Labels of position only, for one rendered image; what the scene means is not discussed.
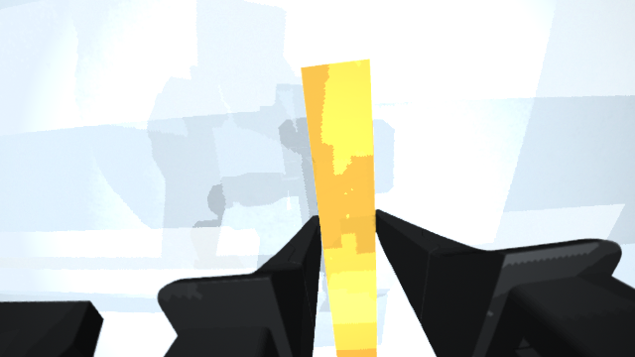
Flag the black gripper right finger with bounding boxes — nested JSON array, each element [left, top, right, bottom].
[[375, 209, 622, 357]]

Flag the yellow bar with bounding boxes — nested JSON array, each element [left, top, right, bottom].
[[301, 59, 377, 357]]

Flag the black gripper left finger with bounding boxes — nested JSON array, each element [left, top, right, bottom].
[[157, 215, 321, 357]]

